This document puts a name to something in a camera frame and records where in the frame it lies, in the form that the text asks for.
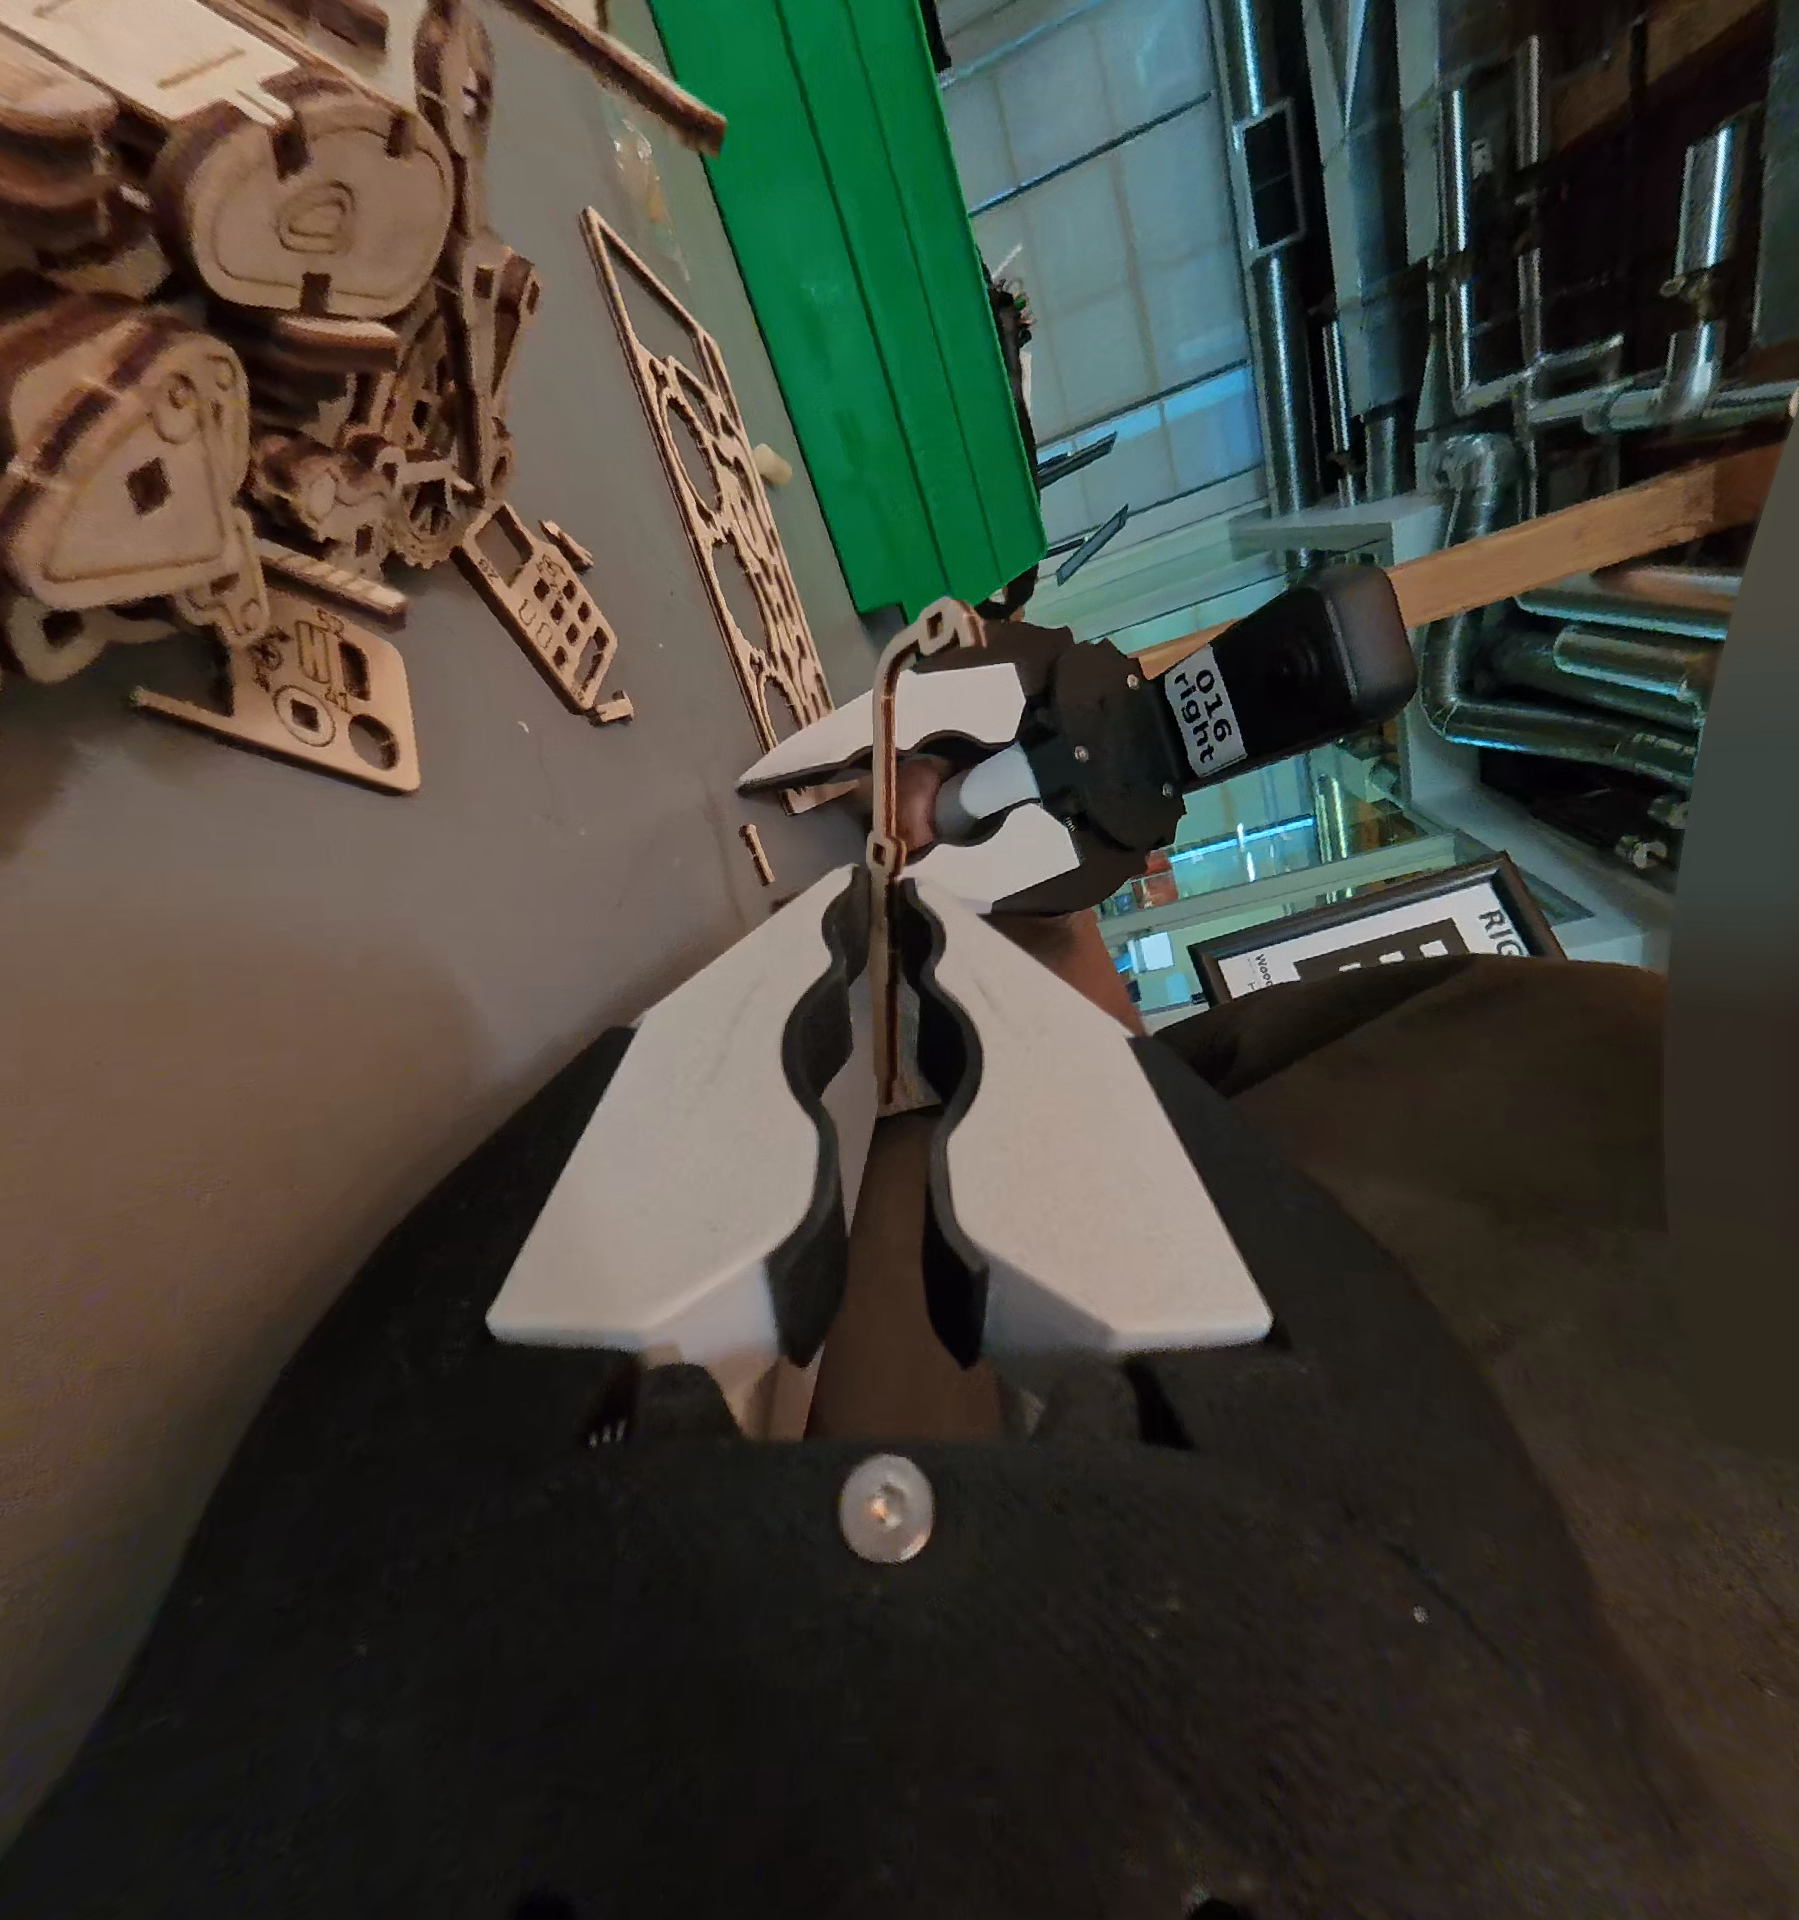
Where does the grey desk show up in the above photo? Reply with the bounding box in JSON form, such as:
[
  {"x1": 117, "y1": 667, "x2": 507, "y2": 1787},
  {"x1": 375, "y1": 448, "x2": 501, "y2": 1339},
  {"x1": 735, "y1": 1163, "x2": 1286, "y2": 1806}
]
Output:
[{"x1": 0, "y1": 0, "x2": 889, "y2": 1920}]

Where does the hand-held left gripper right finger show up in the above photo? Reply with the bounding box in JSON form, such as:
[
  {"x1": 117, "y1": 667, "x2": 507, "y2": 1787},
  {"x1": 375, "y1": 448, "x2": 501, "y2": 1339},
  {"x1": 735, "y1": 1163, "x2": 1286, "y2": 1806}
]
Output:
[{"x1": 895, "y1": 876, "x2": 1274, "y2": 1398}]

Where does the wooden beam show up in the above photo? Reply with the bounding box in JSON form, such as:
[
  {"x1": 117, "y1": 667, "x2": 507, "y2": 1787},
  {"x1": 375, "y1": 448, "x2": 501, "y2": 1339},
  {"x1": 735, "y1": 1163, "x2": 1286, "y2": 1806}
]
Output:
[{"x1": 1139, "y1": 437, "x2": 1788, "y2": 679}]

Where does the dark grey rounded panel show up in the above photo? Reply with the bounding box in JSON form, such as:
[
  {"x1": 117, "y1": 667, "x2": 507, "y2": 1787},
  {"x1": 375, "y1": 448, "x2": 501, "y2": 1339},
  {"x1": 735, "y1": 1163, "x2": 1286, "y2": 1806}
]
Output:
[{"x1": 1660, "y1": 284, "x2": 1799, "y2": 1449}]

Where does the black framed sign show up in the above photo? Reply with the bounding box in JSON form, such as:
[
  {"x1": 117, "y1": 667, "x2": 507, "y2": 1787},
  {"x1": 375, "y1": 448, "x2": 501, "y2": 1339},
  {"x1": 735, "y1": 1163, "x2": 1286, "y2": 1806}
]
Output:
[{"x1": 1186, "y1": 849, "x2": 1570, "y2": 1009}]

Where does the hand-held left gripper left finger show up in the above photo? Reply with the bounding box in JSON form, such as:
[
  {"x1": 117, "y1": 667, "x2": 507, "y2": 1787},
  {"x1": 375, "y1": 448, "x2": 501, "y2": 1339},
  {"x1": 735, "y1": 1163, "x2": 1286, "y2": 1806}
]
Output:
[{"x1": 485, "y1": 862, "x2": 859, "y2": 1404}]

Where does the phone-shaped wooden piece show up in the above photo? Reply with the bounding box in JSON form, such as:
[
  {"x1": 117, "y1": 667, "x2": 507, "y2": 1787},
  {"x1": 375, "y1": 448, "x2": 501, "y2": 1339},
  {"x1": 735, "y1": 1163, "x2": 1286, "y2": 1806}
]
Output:
[{"x1": 453, "y1": 497, "x2": 637, "y2": 727}]

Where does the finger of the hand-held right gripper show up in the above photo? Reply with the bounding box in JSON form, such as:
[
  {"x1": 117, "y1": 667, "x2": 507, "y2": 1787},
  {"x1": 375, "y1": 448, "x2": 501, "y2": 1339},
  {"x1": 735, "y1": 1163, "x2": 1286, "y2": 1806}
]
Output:
[
  {"x1": 921, "y1": 745, "x2": 1099, "y2": 919},
  {"x1": 733, "y1": 656, "x2": 1061, "y2": 800}
]

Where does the green board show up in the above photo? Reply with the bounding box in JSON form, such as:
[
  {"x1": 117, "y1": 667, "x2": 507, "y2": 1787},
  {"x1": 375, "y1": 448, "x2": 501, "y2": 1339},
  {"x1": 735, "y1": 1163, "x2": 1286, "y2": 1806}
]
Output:
[{"x1": 643, "y1": 0, "x2": 1051, "y2": 617}]

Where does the person's right hand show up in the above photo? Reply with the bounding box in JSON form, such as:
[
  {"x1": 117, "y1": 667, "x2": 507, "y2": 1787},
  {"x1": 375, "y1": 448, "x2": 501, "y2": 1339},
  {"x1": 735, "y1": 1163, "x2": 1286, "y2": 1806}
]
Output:
[{"x1": 905, "y1": 754, "x2": 1153, "y2": 1039}]

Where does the wooden tractor model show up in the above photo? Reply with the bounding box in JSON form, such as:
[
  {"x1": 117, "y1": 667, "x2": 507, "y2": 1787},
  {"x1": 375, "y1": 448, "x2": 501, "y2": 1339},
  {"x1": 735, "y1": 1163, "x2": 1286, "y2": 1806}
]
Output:
[{"x1": 0, "y1": 0, "x2": 543, "y2": 830}]

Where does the wooden plate with cutouts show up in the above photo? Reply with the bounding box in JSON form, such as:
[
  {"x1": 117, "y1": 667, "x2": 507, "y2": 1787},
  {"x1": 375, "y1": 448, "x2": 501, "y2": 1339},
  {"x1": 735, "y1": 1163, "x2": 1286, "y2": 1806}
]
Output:
[{"x1": 129, "y1": 574, "x2": 425, "y2": 798}]

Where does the laser-cut wooden frame sheet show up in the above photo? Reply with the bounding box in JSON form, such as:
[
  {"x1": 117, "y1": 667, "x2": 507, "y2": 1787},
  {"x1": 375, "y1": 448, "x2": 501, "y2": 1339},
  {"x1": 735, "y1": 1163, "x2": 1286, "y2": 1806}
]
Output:
[{"x1": 579, "y1": 203, "x2": 843, "y2": 815}]

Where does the long wooden strip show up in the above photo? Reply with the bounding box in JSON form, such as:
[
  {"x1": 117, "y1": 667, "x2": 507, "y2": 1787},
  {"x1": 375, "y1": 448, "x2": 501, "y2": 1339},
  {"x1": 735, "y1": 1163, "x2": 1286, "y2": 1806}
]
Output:
[{"x1": 509, "y1": 0, "x2": 729, "y2": 156}]

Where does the group of metal ducts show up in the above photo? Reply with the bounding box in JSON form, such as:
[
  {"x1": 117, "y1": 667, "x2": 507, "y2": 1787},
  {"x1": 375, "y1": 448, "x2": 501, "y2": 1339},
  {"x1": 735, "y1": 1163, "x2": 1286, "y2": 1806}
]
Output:
[{"x1": 1212, "y1": 0, "x2": 1799, "y2": 782}]

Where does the thin hooked wooden piece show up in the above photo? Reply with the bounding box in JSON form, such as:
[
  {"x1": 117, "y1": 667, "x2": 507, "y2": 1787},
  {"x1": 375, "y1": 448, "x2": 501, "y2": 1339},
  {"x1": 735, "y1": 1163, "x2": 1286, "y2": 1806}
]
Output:
[{"x1": 863, "y1": 595, "x2": 985, "y2": 1116}]

